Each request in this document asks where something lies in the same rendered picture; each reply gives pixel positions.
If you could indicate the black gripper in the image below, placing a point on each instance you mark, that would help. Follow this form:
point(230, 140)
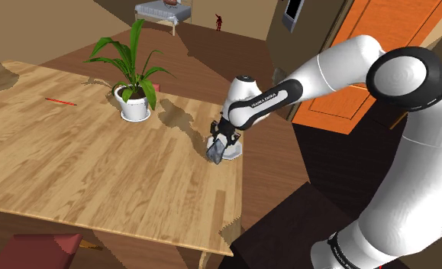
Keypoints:
point(225, 130)

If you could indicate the grey angular stone-like object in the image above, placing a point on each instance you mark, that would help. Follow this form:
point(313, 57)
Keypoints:
point(215, 152)

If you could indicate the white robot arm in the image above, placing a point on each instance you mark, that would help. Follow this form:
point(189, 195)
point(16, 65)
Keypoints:
point(421, 178)

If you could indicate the white plate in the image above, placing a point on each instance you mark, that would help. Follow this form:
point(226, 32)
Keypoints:
point(232, 151)

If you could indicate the green plant in white pot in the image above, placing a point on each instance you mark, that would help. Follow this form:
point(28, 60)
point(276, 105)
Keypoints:
point(135, 106)

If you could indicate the red figure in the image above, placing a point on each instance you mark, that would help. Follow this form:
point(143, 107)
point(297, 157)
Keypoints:
point(218, 22)

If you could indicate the bed with white cover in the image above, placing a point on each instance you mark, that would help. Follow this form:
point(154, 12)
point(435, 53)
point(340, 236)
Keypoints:
point(163, 11)

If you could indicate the wooden table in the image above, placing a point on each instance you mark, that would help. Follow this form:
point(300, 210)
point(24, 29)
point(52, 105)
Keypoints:
point(94, 167)

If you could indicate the red pen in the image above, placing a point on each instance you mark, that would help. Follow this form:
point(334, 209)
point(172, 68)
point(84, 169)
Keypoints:
point(60, 101)

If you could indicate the orange door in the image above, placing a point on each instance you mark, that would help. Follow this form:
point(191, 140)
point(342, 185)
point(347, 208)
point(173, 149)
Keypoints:
point(369, 22)

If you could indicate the grey framed wall screen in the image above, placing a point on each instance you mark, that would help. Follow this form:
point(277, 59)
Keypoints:
point(292, 13)

